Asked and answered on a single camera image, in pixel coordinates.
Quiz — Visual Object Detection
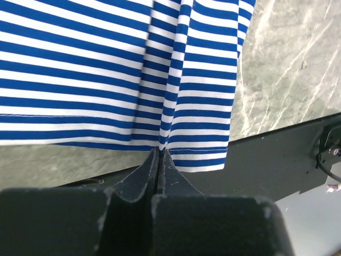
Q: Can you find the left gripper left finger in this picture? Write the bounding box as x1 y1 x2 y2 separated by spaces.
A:
1 149 159 255

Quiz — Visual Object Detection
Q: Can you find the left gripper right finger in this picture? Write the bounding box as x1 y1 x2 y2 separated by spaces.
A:
151 151 293 255

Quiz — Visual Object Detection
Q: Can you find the blue white striped tank top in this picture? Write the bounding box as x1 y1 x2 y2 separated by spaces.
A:
1 1 255 172

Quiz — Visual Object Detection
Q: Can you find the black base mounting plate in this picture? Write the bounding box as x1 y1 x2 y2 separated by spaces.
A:
62 114 340 207

